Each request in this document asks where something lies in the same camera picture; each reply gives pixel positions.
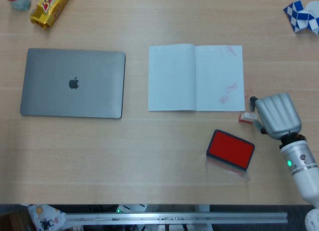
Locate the plastic bottle with red label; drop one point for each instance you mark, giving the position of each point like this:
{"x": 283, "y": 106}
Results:
{"x": 21, "y": 1}

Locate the grey closed laptop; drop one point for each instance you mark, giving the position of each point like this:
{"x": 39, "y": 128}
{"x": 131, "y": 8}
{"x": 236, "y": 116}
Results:
{"x": 72, "y": 83}

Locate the open white notebook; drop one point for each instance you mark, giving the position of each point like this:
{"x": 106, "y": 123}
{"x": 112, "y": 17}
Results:
{"x": 174, "y": 78}

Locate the small red stamp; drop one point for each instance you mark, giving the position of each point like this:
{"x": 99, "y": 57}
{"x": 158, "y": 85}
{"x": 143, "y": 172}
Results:
{"x": 245, "y": 117}

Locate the aluminium rail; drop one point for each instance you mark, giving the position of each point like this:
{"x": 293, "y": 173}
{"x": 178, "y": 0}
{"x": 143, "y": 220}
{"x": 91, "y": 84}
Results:
{"x": 174, "y": 218}

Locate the red ink pad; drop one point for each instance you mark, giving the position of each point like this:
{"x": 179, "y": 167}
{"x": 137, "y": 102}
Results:
{"x": 230, "y": 150}

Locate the blue white snake puzzle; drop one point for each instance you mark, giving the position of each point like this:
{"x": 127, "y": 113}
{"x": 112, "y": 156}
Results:
{"x": 299, "y": 16}

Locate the brown cardboard box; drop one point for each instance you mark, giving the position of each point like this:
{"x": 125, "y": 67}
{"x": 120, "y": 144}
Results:
{"x": 12, "y": 221}

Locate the white printed bag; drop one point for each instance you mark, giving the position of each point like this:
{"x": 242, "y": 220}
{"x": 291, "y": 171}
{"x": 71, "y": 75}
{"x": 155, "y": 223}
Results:
{"x": 47, "y": 216}

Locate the white device with green light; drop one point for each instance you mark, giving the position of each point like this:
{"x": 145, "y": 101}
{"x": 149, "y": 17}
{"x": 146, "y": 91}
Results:
{"x": 132, "y": 208}

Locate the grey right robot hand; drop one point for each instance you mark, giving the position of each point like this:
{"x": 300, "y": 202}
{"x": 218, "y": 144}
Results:
{"x": 276, "y": 113}

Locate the gold snack package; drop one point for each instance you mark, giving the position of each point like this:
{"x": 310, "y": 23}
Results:
{"x": 48, "y": 9}

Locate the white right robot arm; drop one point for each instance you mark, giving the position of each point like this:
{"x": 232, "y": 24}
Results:
{"x": 304, "y": 176}

